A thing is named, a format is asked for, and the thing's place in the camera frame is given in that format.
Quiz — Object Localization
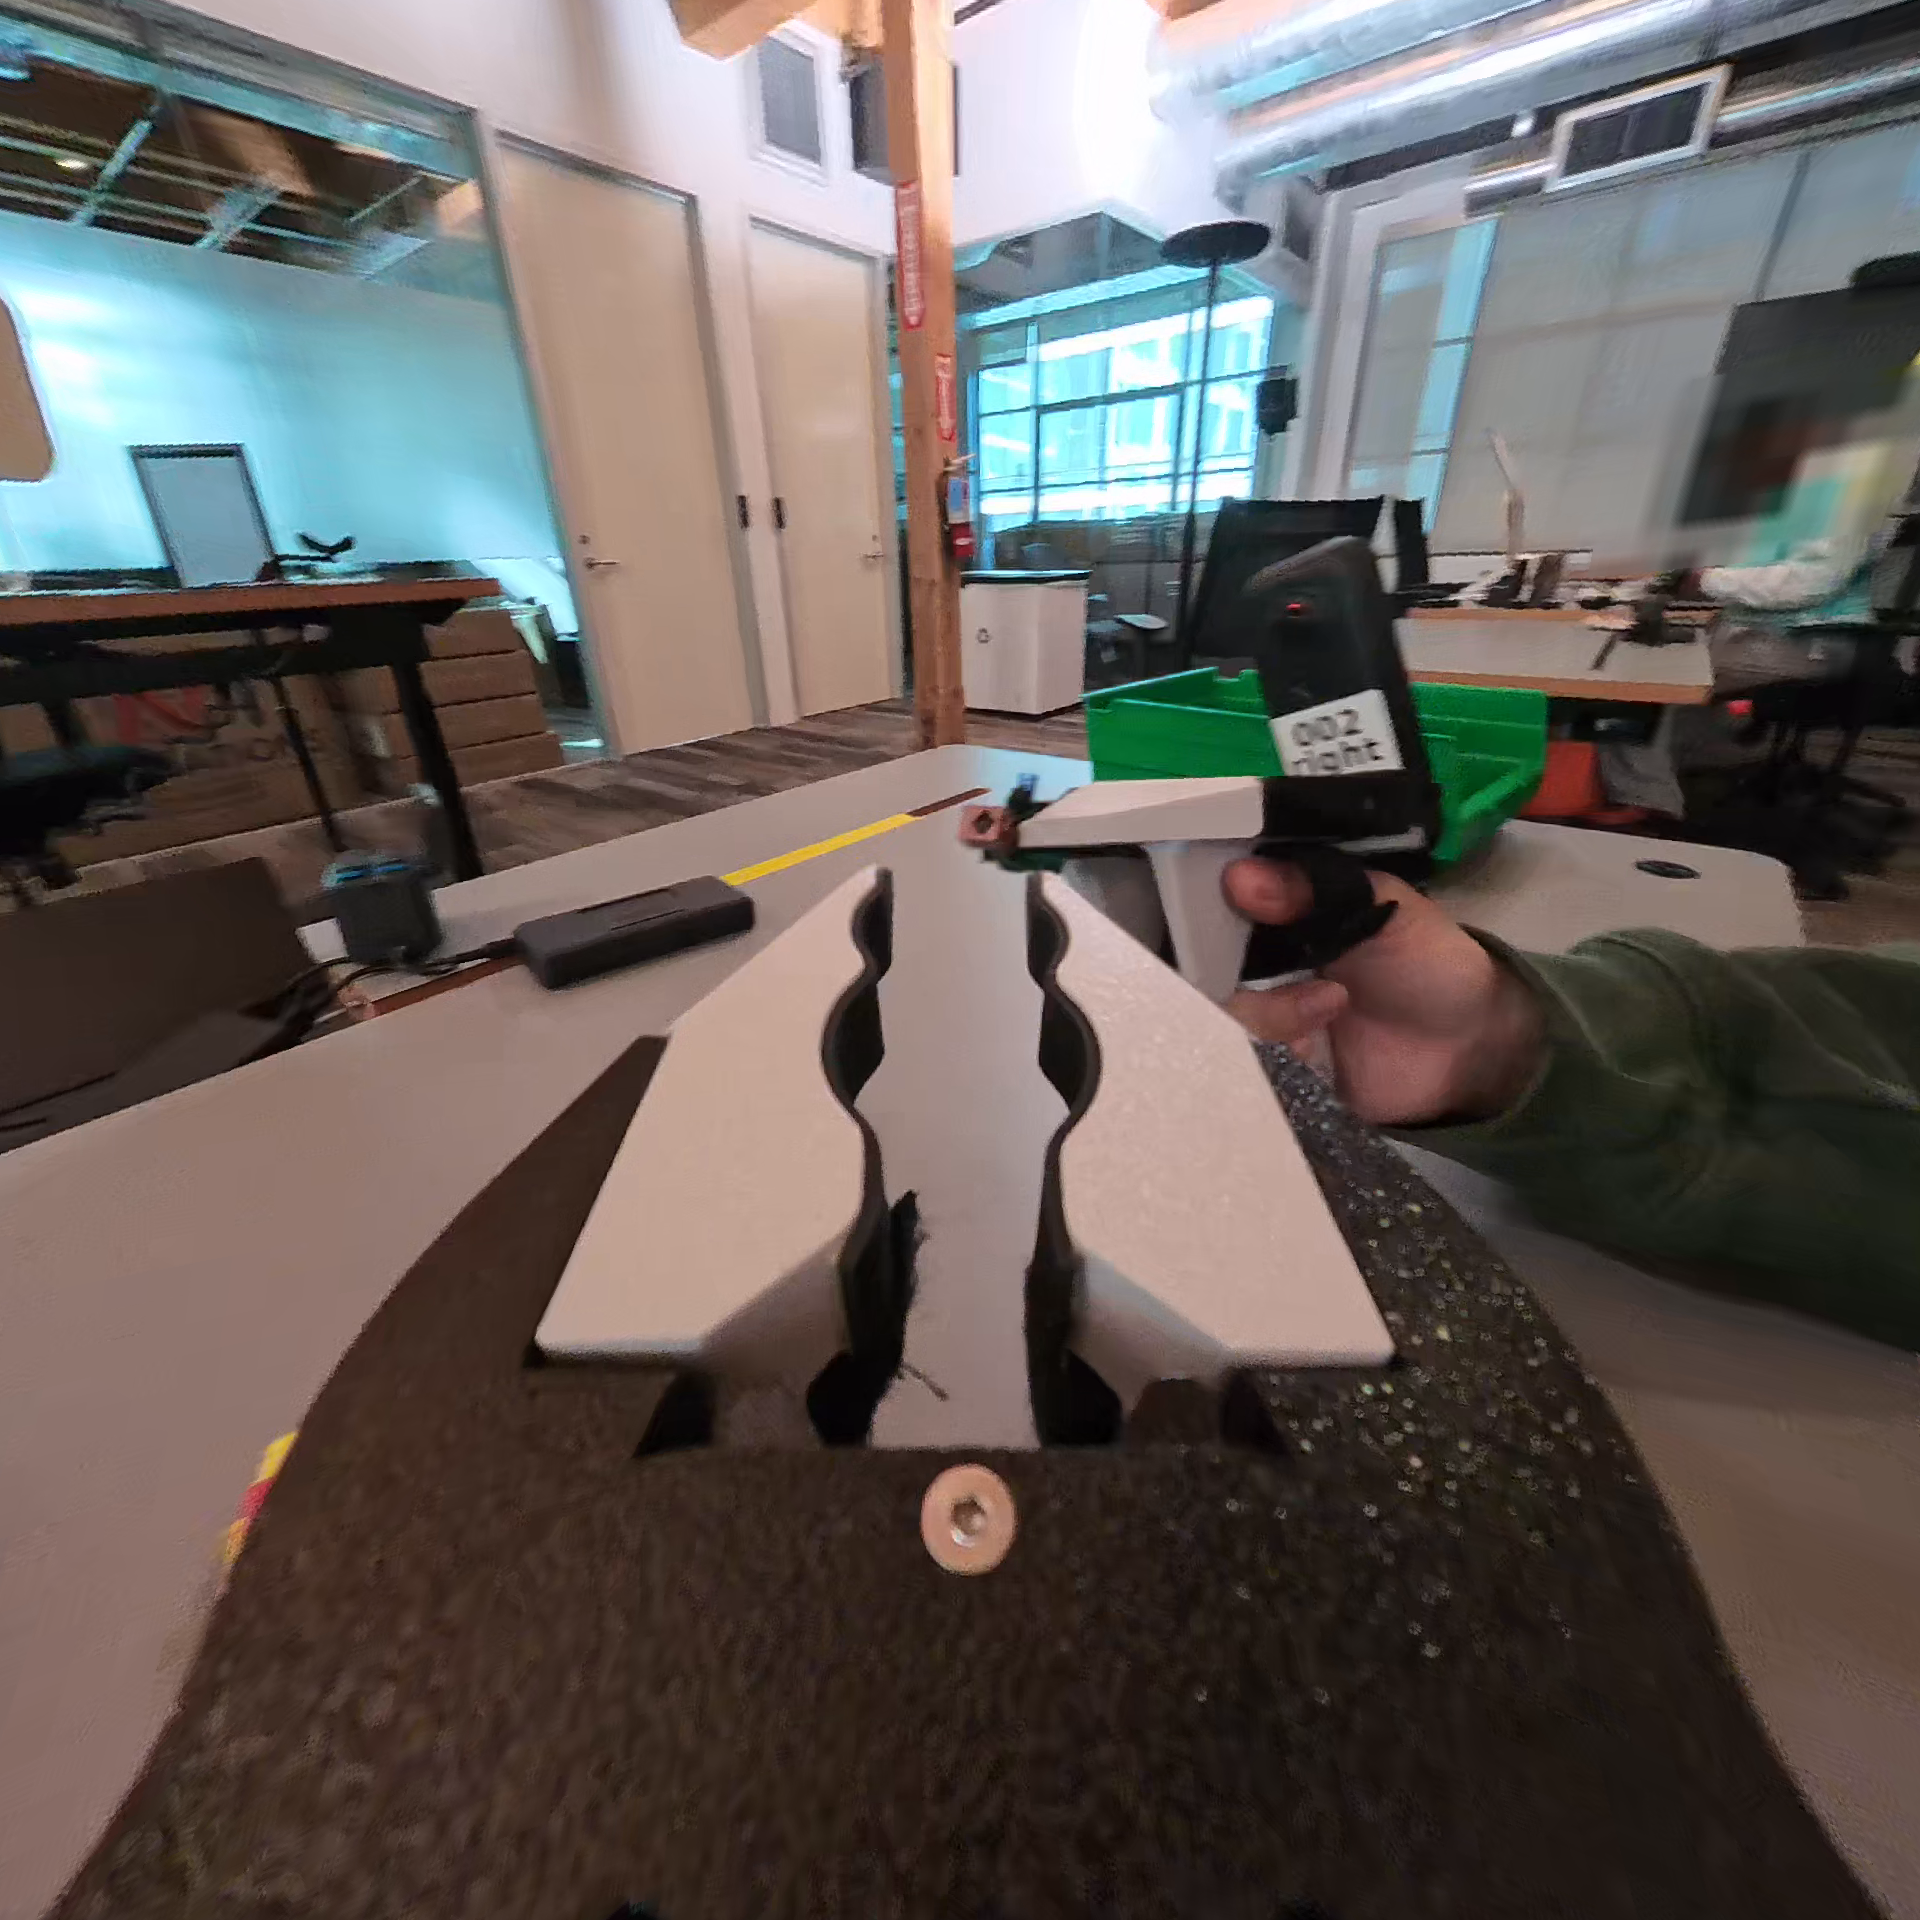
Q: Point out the small green blue lego assembly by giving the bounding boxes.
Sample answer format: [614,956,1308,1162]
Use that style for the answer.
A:
[964,777,1059,876]

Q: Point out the brown chair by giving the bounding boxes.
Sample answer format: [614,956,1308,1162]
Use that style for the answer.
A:
[0,857,327,1153]

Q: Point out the person's right hand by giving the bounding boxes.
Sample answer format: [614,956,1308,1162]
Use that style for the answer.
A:
[1223,852,1548,1129]

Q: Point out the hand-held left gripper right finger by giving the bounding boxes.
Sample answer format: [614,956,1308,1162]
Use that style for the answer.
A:
[1024,874,1397,1450]

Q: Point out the white vent grille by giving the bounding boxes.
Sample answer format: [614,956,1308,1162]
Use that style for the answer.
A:
[1549,66,1731,195]

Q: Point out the green plastic bin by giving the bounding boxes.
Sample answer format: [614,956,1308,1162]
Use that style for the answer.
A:
[1084,668,1466,869]
[1418,681,1549,846]

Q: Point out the yellow tape strip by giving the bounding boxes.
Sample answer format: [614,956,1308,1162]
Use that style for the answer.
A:
[722,809,920,889]

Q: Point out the wooden post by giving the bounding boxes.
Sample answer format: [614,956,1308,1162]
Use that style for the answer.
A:
[882,0,971,753]

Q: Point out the black cable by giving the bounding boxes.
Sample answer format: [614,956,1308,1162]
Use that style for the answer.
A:
[269,941,522,1041]

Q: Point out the yellow pink lego piece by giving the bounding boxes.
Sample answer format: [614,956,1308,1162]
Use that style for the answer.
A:
[222,1430,302,1566]

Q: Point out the person's right forearm green sleeve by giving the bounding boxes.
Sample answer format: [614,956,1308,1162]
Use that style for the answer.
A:
[1388,928,1920,1355]

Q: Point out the flat black power bank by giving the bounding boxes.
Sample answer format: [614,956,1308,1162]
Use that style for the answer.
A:
[515,877,756,990]

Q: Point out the framed white board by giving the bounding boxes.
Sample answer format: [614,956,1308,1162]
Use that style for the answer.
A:
[127,442,280,587]

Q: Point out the black wall screen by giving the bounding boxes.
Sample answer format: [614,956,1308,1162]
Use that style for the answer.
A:
[1677,288,1920,531]

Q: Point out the stack of cardboard boxes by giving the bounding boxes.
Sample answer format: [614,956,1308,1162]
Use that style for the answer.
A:
[0,600,570,876]

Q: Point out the light wooden desk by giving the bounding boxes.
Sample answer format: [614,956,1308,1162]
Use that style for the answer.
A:
[1398,600,1720,708]

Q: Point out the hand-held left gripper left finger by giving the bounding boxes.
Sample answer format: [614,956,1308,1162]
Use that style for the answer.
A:
[534,865,920,1450]

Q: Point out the wooden desk black legs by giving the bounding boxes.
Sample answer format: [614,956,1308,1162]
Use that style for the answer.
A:
[0,576,504,888]

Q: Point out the orange bin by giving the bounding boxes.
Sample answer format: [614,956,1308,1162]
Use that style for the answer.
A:
[1536,739,1623,826]

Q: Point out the cream door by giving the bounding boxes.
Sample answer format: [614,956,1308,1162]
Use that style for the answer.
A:
[742,220,906,723]
[491,133,755,756]

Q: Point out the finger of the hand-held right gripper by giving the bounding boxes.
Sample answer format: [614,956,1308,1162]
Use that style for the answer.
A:
[1016,777,1274,851]

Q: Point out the black charging dock blue inserts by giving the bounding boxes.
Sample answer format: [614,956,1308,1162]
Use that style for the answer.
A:
[322,848,446,966]

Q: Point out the silver ventilation duct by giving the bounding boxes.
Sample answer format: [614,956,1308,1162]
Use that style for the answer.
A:
[1152,0,1920,204]

